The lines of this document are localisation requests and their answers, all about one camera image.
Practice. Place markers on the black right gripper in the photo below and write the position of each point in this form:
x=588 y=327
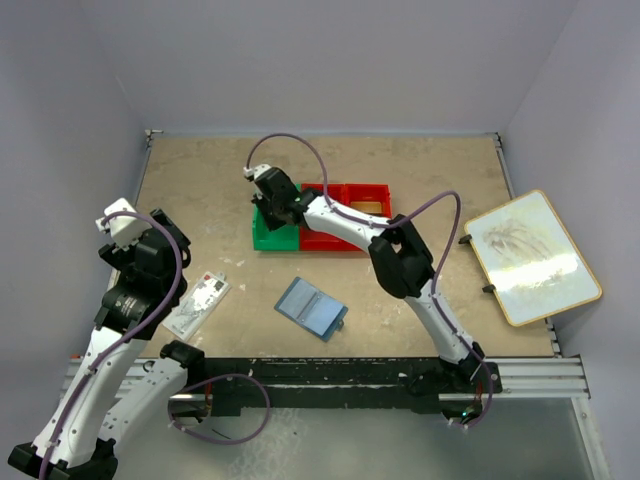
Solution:
x=262 y=201

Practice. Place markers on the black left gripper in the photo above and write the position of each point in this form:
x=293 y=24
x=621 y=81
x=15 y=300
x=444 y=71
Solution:
x=123 y=259

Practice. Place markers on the blue leather card holder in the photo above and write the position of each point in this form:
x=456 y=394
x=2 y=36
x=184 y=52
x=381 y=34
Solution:
x=311 y=309

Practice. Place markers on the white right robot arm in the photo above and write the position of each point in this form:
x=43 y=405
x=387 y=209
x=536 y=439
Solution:
x=402 y=263

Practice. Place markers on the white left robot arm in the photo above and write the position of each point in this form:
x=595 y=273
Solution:
x=92 y=421

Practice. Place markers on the white plastic card packet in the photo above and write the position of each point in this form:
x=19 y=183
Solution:
x=197 y=305

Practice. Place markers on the gold card in bin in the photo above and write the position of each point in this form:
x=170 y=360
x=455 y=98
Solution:
x=368 y=207

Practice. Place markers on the green bin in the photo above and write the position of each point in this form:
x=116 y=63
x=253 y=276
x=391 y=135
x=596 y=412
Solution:
x=284 y=239

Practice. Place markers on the red bin middle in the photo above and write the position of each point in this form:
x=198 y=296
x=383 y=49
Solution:
x=323 y=242

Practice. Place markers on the red bin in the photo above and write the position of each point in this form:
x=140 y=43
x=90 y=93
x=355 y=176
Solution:
x=370 y=192
x=323 y=242

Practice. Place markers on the red bin right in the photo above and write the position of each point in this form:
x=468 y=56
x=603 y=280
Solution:
x=370 y=192

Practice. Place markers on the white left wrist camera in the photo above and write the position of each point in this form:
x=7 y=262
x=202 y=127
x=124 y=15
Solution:
x=123 y=229

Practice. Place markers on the aluminium frame rail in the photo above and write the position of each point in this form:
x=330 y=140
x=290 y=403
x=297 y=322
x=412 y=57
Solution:
x=522 y=378

